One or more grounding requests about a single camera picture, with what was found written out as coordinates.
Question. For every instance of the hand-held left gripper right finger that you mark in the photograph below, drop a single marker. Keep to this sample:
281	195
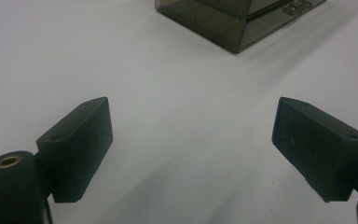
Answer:
317	149

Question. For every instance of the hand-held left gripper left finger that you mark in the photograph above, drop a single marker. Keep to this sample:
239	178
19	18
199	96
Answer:
77	149

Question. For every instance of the smoky transparent plastic drawer cabinet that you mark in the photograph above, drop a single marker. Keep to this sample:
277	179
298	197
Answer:
217	28

